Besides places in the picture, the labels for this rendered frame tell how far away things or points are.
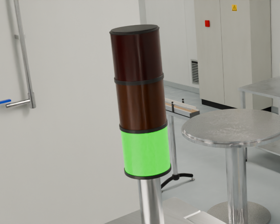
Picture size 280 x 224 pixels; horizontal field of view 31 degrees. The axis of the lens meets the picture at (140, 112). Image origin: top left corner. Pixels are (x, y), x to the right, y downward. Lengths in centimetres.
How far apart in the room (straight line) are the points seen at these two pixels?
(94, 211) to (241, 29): 553
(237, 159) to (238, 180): 21
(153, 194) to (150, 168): 4
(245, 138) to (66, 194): 235
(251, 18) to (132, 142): 688
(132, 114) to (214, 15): 740
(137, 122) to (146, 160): 4
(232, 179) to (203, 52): 381
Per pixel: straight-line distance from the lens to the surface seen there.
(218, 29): 785
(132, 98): 50
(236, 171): 469
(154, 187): 55
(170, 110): 524
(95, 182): 223
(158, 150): 52
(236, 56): 766
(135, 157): 52
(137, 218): 67
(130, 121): 51
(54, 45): 202
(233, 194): 479
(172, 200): 70
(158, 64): 50
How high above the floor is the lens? 242
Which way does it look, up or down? 17 degrees down
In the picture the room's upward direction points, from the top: 6 degrees counter-clockwise
